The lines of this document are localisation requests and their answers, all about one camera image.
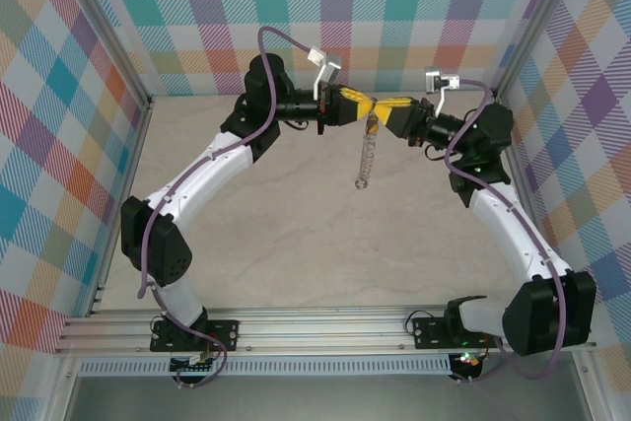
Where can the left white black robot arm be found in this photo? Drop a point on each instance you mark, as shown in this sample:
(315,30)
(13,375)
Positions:
(212,177)

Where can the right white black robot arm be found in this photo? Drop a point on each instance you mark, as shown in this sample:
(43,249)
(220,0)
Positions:
(508,243)

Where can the small circuit board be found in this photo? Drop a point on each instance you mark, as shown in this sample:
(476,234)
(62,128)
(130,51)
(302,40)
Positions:
(197,364)
(468,362)

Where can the grey metal bottom panel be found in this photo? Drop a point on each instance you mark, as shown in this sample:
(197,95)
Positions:
(320,401)

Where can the aluminium corner post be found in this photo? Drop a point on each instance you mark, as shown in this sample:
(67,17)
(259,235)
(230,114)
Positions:
(108,26)
(535,21)

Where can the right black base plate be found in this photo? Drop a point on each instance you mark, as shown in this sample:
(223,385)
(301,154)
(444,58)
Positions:
(426,334)

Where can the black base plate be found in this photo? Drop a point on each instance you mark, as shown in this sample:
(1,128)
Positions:
(426,334)
(224,334)

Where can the aluminium rail frame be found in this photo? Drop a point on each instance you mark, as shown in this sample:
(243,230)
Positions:
(320,327)

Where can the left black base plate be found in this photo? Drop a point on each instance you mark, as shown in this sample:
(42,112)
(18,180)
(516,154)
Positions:
(224,334)

